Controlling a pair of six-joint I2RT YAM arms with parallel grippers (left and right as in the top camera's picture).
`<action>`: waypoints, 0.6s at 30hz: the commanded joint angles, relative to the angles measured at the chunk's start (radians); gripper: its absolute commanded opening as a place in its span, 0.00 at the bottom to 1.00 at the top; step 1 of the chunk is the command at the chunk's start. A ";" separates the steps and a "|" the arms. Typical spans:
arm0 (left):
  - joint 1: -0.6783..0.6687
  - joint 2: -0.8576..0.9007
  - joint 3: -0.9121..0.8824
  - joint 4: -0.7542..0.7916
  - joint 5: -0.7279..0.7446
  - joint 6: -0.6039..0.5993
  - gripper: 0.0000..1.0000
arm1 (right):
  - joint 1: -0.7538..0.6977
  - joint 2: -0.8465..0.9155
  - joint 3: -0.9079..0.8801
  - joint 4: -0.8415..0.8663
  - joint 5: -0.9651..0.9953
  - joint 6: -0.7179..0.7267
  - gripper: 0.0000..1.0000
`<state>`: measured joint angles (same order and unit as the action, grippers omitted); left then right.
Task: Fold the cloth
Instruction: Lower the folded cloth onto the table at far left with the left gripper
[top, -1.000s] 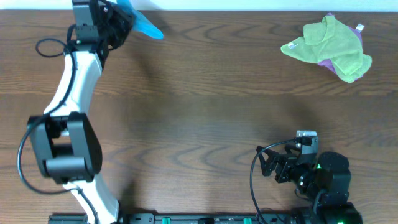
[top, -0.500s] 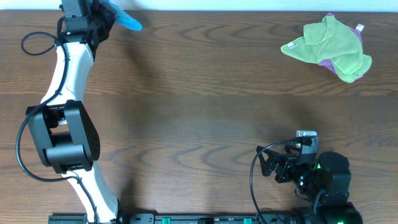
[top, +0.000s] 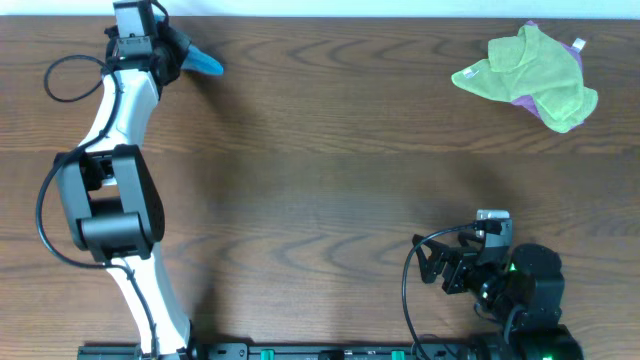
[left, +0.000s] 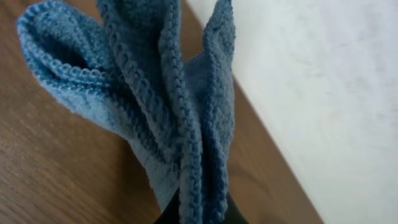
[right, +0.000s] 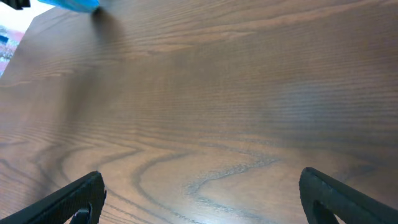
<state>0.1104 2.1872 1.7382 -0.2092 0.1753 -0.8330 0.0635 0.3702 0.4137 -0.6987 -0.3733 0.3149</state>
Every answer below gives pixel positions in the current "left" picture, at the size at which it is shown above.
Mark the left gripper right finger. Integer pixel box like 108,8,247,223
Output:
224,193,249,224

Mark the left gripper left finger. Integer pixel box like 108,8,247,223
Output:
154,189,180,224

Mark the blue microfiber cloth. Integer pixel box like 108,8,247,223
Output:
16,1,235,223

